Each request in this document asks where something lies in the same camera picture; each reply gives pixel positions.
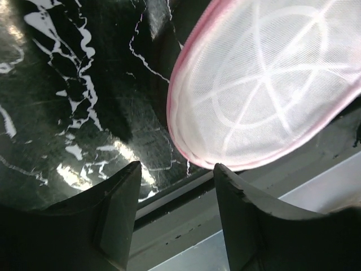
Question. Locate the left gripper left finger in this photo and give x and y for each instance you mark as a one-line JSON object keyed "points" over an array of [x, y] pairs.
{"points": [[89, 231]]}

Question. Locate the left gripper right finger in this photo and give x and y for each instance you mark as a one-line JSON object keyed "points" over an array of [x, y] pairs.
{"points": [[262, 232]]}

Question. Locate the white mesh laundry bag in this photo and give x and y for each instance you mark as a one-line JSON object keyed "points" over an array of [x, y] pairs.
{"points": [[256, 80]]}

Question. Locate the black marble mat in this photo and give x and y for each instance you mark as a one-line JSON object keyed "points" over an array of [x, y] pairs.
{"points": [[83, 94]]}

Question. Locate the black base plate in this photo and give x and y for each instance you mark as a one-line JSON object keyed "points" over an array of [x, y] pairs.
{"points": [[322, 176]]}

